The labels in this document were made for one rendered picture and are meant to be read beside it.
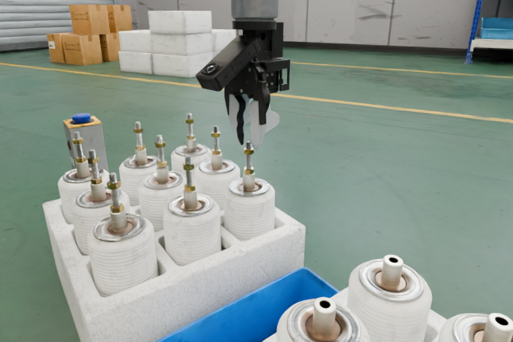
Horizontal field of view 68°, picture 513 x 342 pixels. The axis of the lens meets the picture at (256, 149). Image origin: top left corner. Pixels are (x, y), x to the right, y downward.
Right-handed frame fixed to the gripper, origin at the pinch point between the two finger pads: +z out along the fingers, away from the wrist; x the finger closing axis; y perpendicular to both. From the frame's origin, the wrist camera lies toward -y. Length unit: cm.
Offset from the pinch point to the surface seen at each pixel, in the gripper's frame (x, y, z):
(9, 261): 48, -32, 34
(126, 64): 298, 122, 28
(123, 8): 389, 169, -21
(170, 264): -0.9, -17.3, 16.3
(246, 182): -0.4, -0.4, 7.6
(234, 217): -1.2, -4.0, 13.1
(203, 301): -5.5, -14.6, 22.3
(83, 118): 41.3, -12.5, 1.9
